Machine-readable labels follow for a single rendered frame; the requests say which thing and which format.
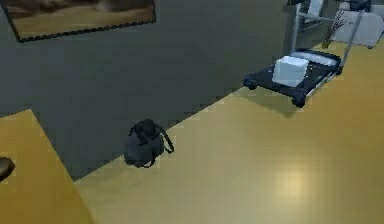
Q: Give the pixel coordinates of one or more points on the white box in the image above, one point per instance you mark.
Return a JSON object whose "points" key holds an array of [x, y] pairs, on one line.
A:
{"points": [[289, 71]]}

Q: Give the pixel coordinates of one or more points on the dark grey backpack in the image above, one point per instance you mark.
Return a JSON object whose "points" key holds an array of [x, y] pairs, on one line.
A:
{"points": [[145, 146]]}

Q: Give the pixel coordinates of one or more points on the black treadmill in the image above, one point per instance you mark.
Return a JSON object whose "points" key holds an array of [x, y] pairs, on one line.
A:
{"points": [[320, 71]]}

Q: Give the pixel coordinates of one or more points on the dry twig house plant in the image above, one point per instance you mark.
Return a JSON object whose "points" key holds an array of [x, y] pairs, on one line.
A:
{"points": [[331, 31]]}

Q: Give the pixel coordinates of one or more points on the yellow wooden door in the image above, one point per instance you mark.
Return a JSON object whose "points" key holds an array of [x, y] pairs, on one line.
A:
{"points": [[33, 176]]}

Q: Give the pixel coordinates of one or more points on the white sofa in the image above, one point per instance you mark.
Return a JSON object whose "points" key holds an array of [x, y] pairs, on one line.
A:
{"points": [[365, 28]]}

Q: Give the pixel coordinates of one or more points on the framed brown wall picture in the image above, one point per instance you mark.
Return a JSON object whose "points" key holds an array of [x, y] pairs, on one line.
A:
{"points": [[83, 15]]}

